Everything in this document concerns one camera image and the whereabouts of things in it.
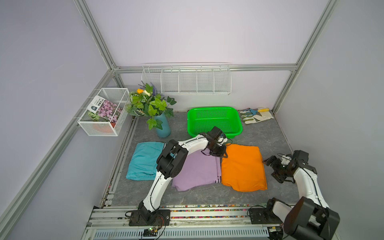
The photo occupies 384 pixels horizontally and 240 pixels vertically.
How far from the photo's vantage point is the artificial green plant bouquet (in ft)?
2.52

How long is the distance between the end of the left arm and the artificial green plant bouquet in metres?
0.26

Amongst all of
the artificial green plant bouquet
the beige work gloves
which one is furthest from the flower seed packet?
the beige work gloves

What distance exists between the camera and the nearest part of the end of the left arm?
2.65 ft

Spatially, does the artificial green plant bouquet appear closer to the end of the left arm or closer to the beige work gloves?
the end of the left arm

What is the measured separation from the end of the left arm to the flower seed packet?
1.55 ft

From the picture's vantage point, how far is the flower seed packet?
0.72 m
